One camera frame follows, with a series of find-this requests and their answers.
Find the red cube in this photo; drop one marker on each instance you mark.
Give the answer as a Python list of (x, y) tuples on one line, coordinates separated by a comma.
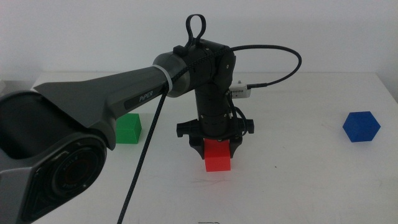
[(217, 158)]

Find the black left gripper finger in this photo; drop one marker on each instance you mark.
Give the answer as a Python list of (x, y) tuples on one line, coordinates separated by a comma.
[(199, 148), (234, 147)]

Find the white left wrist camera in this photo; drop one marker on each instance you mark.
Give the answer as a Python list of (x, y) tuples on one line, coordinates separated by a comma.
[(239, 91)]

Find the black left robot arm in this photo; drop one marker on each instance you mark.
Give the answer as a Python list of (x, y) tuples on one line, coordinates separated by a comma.
[(93, 96)]

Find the blue cube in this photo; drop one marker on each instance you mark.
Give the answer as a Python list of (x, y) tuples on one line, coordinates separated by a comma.
[(360, 127)]

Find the green cube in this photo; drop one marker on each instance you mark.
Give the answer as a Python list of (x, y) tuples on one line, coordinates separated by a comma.
[(129, 129)]

